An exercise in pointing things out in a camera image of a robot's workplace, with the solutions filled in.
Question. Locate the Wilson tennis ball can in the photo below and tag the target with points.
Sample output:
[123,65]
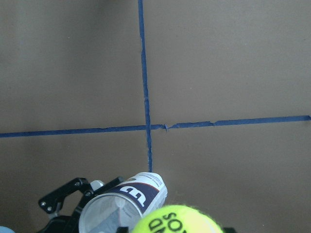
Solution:
[124,205]

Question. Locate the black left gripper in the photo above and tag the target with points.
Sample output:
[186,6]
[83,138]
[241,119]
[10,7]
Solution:
[53,202]

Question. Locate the Roland Garros tennis ball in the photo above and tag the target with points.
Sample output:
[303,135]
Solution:
[176,219]

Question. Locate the crossing blue tape strip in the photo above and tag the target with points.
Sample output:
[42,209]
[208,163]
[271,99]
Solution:
[264,120]

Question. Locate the long blue tape strip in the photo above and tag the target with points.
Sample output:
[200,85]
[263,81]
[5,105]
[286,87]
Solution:
[145,85]

